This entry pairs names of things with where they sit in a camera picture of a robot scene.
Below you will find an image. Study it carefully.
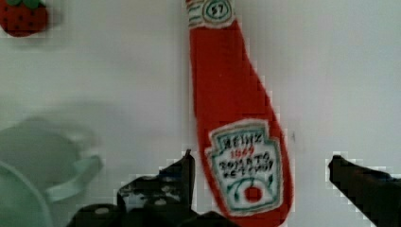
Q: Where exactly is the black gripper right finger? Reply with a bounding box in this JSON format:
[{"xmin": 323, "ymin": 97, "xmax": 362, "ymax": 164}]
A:
[{"xmin": 328, "ymin": 155, "xmax": 401, "ymax": 227}]

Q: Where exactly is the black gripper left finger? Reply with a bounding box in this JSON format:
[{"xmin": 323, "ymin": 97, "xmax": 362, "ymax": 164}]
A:
[{"xmin": 66, "ymin": 150, "xmax": 239, "ymax": 227}]

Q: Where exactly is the red plush ketchup bottle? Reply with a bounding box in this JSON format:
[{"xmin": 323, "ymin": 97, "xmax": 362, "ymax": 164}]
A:
[{"xmin": 185, "ymin": 0, "xmax": 293, "ymax": 227}]

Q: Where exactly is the green cup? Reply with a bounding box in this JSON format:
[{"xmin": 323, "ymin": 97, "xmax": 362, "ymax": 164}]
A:
[{"xmin": 0, "ymin": 117, "xmax": 102, "ymax": 227}]

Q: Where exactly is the small strawberry toy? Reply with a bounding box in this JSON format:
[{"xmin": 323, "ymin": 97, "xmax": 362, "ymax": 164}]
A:
[{"xmin": 0, "ymin": 0, "xmax": 49, "ymax": 38}]

